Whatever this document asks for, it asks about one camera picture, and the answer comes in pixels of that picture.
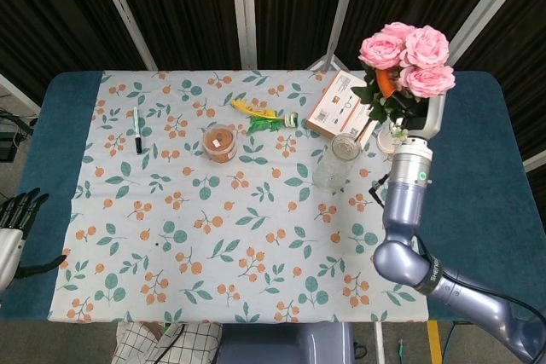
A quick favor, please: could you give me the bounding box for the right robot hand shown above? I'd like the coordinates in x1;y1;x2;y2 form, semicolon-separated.
388;91;447;141

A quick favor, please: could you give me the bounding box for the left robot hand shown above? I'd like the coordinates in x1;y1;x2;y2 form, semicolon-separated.
0;187;68;292

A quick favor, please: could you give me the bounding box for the pink rose bouquet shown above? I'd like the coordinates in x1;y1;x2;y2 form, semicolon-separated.
350;21;456;143

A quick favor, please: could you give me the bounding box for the clear glass jar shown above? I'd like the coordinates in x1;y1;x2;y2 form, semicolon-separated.
311;132;363;194

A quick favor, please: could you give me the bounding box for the blue table cover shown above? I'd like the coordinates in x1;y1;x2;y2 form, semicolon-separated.
0;70;534;325

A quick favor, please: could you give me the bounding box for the white orange cardboard box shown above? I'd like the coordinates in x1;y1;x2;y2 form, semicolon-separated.
305;69;379;143

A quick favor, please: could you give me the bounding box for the black equipment box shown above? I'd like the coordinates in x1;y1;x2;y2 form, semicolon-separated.
0;112;35;165

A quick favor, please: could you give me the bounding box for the green black marker pen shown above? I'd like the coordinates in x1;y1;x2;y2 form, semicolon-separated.
132;107;144;155

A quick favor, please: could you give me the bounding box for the yellow green feather shuttlecock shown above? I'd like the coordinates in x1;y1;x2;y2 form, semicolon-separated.
230;98;299;136

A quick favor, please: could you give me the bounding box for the white black checkered cloth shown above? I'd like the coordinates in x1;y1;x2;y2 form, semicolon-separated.
111;321;223;364

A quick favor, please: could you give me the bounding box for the floral orange-berry tablecloth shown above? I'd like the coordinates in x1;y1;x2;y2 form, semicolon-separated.
45;68;430;325

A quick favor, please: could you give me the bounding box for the clear jar of rubber bands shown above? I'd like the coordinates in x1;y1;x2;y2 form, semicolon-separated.
201;123;238;165

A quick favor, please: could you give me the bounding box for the white table leg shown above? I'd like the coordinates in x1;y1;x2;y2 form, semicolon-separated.
374;321;386;364

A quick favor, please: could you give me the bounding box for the blue-grey robot torso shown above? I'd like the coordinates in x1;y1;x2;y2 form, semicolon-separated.
217;321;357;364

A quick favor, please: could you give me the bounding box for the dark brown ribbed partition panel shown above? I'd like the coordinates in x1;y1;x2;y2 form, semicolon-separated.
0;0;546;160

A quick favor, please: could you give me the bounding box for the white partition post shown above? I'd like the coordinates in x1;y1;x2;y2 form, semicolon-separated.
89;0;158;71
229;0;258;70
523;151;546;170
0;72;42;114
306;0;363;71
447;0;520;67

